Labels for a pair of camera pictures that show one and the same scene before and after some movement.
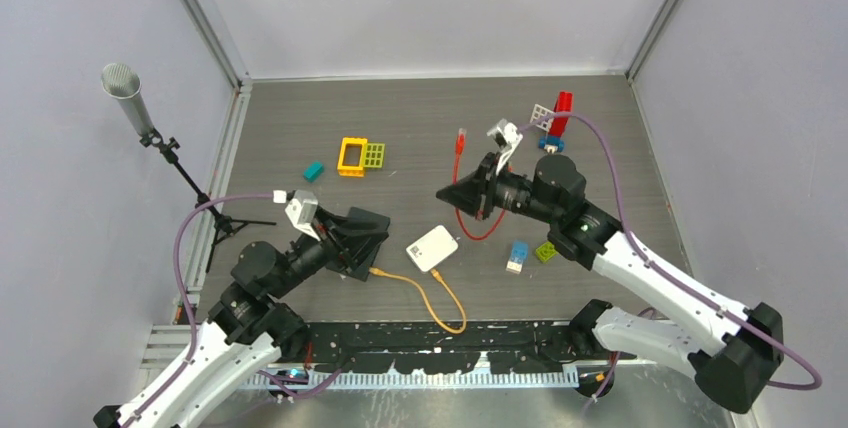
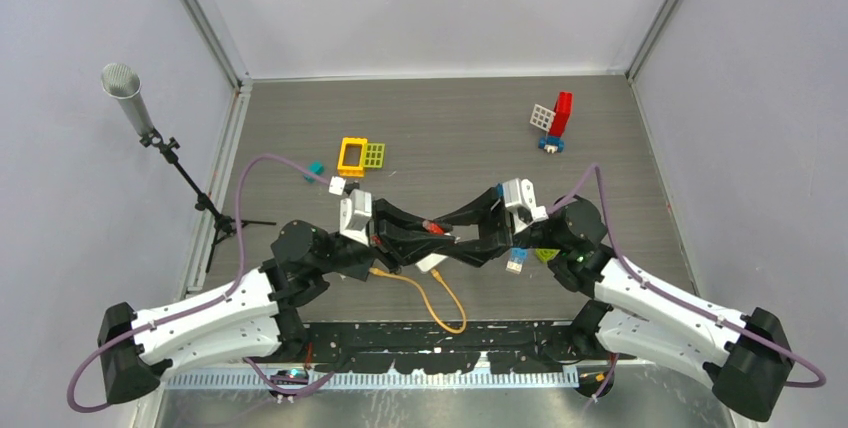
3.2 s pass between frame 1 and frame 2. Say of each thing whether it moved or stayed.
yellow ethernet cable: stayed
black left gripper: moved
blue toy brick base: stayed
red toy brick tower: stayed
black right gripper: moved
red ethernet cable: moved
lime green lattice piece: stayed
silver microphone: stayed
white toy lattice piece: stayed
